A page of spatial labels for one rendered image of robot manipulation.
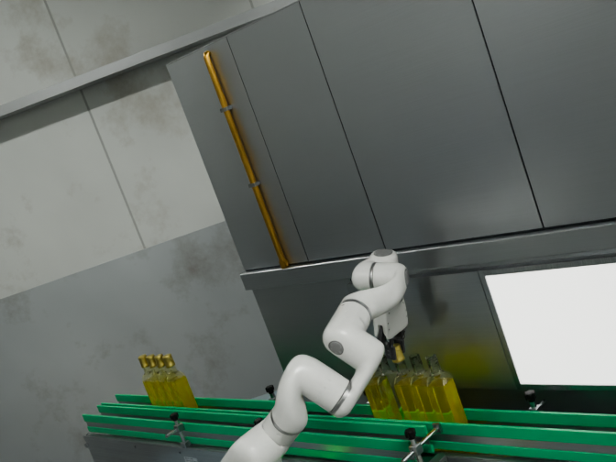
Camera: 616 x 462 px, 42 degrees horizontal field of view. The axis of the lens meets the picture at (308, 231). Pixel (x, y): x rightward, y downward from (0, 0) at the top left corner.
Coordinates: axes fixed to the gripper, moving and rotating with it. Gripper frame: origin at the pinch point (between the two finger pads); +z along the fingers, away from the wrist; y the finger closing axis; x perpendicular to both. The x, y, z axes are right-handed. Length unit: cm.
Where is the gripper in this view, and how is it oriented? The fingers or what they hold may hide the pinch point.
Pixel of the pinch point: (394, 348)
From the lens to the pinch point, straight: 221.8
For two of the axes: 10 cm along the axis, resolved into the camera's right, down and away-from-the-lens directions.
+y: -6.4, 3.5, -6.8
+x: 7.6, 1.2, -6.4
